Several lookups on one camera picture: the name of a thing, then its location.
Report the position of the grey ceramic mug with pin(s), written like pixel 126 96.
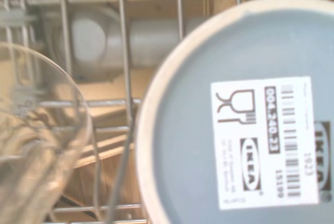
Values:
pixel 235 109

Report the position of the clear drinking glass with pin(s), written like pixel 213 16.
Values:
pixel 34 135

